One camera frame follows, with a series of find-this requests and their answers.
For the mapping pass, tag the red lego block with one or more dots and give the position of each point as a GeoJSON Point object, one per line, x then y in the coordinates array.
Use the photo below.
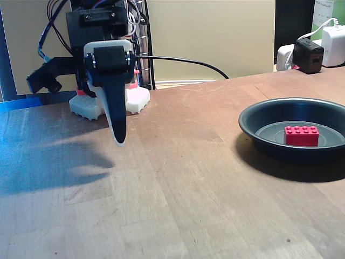
{"type": "Point", "coordinates": [302, 137]}

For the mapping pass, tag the dark round bin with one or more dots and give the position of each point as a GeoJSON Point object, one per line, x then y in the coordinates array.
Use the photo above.
{"type": "Point", "coordinates": [269, 118]}

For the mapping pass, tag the chrome metal pole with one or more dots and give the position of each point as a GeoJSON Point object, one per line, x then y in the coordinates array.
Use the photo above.
{"type": "Point", "coordinates": [143, 40]}

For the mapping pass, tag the white power strip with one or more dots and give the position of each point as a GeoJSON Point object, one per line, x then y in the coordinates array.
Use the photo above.
{"type": "Point", "coordinates": [284, 58]}

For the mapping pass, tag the black monitor panel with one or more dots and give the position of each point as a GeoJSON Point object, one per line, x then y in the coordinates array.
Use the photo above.
{"type": "Point", "coordinates": [293, 19]}

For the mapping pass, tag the black charger cube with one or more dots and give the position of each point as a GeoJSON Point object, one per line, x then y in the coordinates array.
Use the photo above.
{"type": "Point", "coordinates": [307, 55]}

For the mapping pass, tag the green and white box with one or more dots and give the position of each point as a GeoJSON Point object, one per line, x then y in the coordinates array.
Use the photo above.
{"type": "Point", "coordinates": [323, 10]}

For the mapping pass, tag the white power adapter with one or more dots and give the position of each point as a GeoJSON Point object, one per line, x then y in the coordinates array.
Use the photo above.
{"type": "Point", "coordinates": [334, 46]}

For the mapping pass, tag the black gripper-mounted camera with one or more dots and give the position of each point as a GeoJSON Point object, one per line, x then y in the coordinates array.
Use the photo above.
{"type": "Point", "coordinates": [54, 71]}

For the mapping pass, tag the dark frame post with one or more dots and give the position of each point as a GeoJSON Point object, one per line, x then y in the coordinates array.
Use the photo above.
{"type": "Point", "coordinates": [6, 67]}

